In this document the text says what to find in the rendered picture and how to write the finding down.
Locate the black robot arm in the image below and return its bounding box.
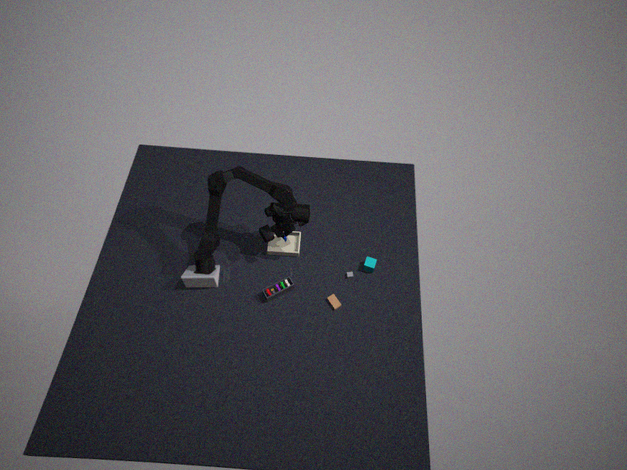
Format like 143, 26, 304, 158
193, 166, 310, 274

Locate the teal cube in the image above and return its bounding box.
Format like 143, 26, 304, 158
363, 256, 376, 273

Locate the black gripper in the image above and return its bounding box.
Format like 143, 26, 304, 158
259, 217, 307, 242

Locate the tan rectangular block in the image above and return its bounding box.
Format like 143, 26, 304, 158
327, 294, 342, 310

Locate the beige shallow tray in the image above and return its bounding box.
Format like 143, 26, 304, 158
267, 231, 301, 256

